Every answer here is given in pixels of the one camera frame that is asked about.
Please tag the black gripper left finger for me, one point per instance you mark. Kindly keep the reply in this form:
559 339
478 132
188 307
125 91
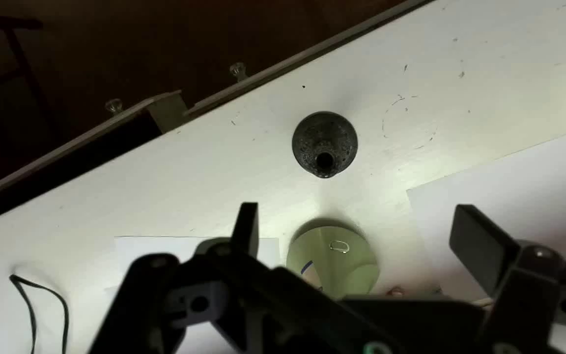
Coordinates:
152 295

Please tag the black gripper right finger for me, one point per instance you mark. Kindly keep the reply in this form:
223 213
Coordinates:
486 246

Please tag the black ornate metal candle holder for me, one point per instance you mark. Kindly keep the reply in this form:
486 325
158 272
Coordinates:
325 140

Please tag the large white paper sheet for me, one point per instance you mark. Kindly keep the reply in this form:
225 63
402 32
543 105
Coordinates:
526 189

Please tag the green metal cylinder tumbler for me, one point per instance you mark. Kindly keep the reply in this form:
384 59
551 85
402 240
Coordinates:
335 258

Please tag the small metal screw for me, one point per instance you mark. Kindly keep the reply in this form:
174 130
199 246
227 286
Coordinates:
239 69
113 105

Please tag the dark metal frame stand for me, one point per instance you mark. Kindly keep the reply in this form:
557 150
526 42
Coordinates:
19 59

